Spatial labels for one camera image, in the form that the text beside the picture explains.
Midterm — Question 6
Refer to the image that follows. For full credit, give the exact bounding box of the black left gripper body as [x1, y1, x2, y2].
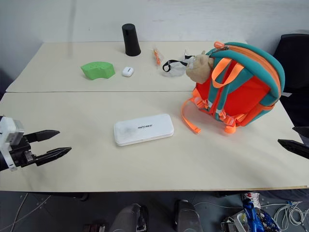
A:
[10, 135, 38, 169]

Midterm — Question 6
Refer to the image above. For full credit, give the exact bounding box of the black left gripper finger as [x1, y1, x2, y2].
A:
[25, 130, 60, 144]
[35, 146, 72, 167]

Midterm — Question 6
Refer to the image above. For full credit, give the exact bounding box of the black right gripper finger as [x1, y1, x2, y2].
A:
[277, 139, 309, 160]
[292, 126, 309, 140]

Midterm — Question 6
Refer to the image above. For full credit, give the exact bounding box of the orange and teal backpack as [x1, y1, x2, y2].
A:
[181, 41, 286, 135]

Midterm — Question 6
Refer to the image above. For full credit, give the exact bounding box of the white rectangular case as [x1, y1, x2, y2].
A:
[113, 113, 175, 146]

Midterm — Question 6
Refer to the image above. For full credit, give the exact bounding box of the black office chair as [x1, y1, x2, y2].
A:
[272, 33, 309, 129]

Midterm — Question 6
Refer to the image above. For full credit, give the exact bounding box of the blue patterned bag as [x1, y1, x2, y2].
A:
[221, 200, 276, 232]

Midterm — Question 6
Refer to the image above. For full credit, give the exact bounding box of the green curved plastic block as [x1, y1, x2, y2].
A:
[80, 60, 115, 81]

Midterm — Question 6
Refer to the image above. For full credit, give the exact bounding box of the dark rounded left robot leg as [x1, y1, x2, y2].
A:
[110, 203, 148, 232]

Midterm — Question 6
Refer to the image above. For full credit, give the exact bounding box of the dark rounded robot leg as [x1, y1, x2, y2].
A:
[110, 203, 148, 232]
[174, 199, 201, 232]

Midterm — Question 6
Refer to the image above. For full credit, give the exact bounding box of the beige plush toy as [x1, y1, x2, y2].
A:
[185, 50, 215, 84]

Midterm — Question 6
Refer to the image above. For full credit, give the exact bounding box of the dark rounded right robot leg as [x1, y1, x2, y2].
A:
[174, 199, 201, 232]

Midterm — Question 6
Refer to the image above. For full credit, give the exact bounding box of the black cone-shaped cup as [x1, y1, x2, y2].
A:
[121, 23, 141, 57]

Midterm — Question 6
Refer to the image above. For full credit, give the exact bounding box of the orange item in clear wrapper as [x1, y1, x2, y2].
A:
[151, 47, 165, 71]

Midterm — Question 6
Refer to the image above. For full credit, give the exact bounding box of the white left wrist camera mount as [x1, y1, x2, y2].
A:
[0, 116, 26, 172]

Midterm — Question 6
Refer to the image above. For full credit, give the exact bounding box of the white cable bundle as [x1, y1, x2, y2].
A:
[274, 202, 309, 229]

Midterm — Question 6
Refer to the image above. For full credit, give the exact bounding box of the clear plastic bag black strap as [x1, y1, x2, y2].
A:
[161, 49, 196, 78]

